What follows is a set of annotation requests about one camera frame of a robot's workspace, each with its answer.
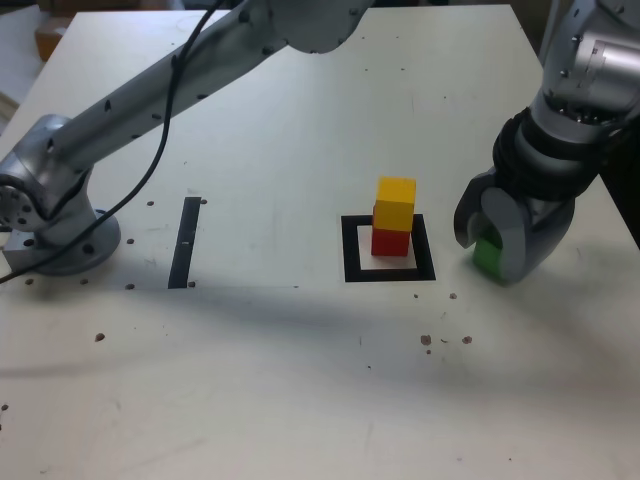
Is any green cube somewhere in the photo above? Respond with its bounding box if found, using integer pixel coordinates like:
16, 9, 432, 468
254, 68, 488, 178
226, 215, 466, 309
472, 227, 505, 281

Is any yellow cube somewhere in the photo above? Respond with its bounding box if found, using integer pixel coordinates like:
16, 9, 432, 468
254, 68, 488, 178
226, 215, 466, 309
373, 176, 418, 234

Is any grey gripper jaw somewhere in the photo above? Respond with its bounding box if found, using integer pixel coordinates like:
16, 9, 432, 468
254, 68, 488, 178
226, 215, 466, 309
479, 185, 577, 285
453, 168, 499, 250

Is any black tape strip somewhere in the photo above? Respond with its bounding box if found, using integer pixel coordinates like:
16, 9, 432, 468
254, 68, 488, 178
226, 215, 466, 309
167, 196, 202, 290

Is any black tape square outline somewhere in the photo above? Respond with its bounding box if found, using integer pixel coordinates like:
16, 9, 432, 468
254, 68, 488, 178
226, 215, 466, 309
340, 213, 437, 284

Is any red cube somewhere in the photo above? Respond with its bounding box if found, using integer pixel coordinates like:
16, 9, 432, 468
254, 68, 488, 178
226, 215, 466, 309
370, 227, 412, 259

